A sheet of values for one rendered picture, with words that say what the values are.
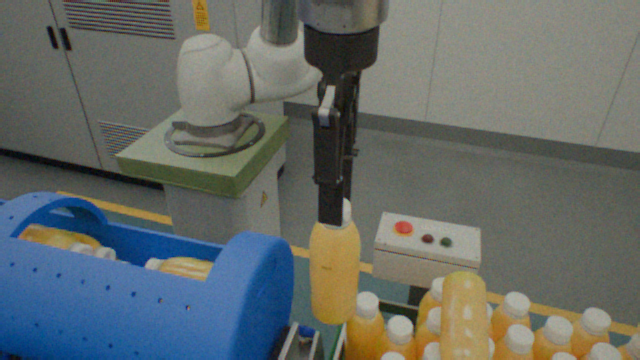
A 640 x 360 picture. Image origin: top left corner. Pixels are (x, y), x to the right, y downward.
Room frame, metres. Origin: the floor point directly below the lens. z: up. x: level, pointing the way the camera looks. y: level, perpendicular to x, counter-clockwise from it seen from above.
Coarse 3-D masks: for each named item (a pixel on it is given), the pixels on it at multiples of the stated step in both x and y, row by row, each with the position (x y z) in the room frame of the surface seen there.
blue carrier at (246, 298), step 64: (0, 256) 0.52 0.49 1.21; (64, 256) 0.50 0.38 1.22; (128, 256) 0.70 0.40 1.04; (192, 256) 0.67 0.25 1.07; (256, 256) 0.49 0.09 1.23; (0, 320) 0.45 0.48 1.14; (64, 320) 0.43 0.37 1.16; (128, 320) 0.42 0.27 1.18; (192, 320) 0.41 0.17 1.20; (256, 320) 0.45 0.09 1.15
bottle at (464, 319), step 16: (464, 272) 0.53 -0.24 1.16; (448, 288) 0.51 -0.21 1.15; (464, 288) 0.50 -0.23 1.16; (480, 288) 0.50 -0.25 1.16; (448, 304) 0.47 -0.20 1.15; (464, 304) 0.46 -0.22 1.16; (480, 304) 0.47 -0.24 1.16; (448, 320) 0.44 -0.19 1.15; (464, 320) 0.43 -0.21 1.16; (480, 320) 0.44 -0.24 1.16; (448, 336) 0.41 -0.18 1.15; (464, 336) 0.41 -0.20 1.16; (480, 336) 0.41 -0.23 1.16; (448, 352) 0.39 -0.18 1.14; (464, 352) 0.39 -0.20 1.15; (480, 352) 0.39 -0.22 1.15
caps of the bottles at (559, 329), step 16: (512, 304) 0.52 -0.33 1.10; (528, 304) 0.52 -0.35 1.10; (560, 320) 0.49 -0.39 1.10; (592, 320) 0.49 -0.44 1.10; (608, 320) 0.49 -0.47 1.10; (512, 336) 0.46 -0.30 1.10; (528, 336) 0.46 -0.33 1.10; (560, 336) 0.46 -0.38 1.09; (560, 352) 0.43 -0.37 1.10; (592, 352) 0.43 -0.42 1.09; (608, 352) 0.43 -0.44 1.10
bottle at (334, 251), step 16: (320, 224) 0.46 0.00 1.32; (352, 224) 0.46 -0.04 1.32; (320, 240) 0.44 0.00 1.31; (336, 240) 0.43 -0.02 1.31; (352, 240) 0.44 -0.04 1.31; (320, 256) 0.43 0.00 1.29; (336, 256) 0.43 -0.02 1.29; (352, 256) 0.43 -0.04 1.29; (320, 272) 0.43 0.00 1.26; (336, 272) 0.43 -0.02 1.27; (352, 272) 0.44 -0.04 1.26; (320, 288) 0.43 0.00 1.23; (336, 288) 0.43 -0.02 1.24; (352, 288) 0.44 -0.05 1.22; (320, 304) 0.43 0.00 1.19; (336, 304) 0.43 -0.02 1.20; (352, 304) 0.44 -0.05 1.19; (320, 320) 0.43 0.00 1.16; (336, 320) 0.43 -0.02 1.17
